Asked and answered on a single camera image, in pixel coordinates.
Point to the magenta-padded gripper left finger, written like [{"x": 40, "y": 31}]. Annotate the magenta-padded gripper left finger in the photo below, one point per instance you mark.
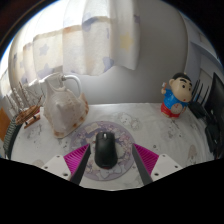
[{"x": 58, "y": 164}]

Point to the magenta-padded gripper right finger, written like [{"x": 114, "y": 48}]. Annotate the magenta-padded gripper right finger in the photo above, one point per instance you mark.
[{"x": 163, "y": 165}]

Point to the black computer mouse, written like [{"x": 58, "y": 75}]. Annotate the black computer mouse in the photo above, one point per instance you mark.
[{"x": 106, "y": 151}]

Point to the round purple printed mouse pad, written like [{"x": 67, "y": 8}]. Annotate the round purple printed mouse pad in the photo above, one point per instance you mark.
[{"x": 121, "y": 136}]

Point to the white printed tablecloth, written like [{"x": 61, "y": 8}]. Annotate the white printed tablecloth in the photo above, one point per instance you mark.
[{"x": 160, "y": 133}]

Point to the white jug with lace cover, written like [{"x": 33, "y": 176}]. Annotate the white jug with lace cover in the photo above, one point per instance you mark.
[{"x": 63, "y": 110}]

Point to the wooden model sailing ship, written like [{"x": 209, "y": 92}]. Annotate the wooden model sailing ship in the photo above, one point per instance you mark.
[{"x": 28, "y": 115}]

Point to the black pouch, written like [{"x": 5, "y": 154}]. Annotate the black pouch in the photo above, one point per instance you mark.
[{"x": 213, "y": 136}]

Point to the black router with antennas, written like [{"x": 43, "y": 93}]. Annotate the black router with antennas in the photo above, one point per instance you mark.
[{"x": 198, "y": 108}]

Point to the brown wooden chair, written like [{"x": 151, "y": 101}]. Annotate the brown wooden chair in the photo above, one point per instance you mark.
[{"x": 3, "y": 123}]

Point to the cartoon boy figure clock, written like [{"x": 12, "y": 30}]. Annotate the cartoon boy figure clock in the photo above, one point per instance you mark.
[{"x": 178, "y": 91}]

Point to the black computer monitor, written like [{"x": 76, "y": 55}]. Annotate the black computer monitor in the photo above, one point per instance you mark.
[{"x": 216, "y": 100}]

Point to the white star-print curtain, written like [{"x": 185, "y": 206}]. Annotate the white star-print curtain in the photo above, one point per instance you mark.
[{"x": 83, "y": 40}]

